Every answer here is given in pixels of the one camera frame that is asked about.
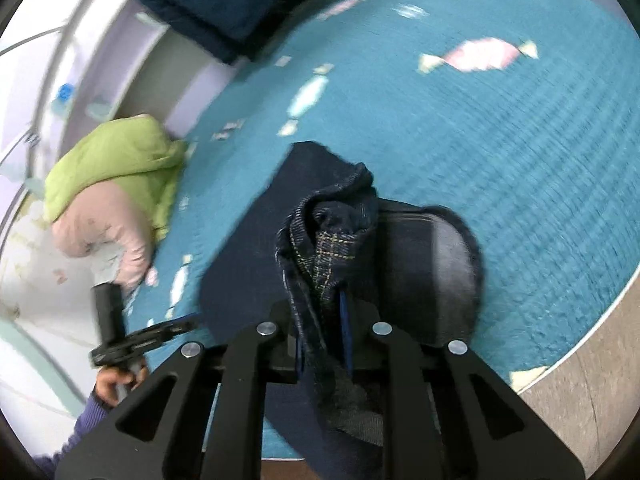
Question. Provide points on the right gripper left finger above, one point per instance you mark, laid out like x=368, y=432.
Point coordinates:
x=198, y=416

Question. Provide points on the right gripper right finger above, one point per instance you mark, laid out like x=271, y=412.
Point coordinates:
x=446, y=413

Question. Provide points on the dark navy jeans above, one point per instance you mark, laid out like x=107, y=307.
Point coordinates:
x=321, y=240

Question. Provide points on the purple sleeve forearm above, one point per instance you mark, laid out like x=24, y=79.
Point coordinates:
x=95, y=411

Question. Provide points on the person's left hand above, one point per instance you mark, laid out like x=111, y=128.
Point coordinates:
x=113, y=383

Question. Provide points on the white bed headboard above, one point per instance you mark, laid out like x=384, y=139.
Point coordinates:
x=68, y=65

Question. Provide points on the teal patterned bed cover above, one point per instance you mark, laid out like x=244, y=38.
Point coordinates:
x=520, y=115

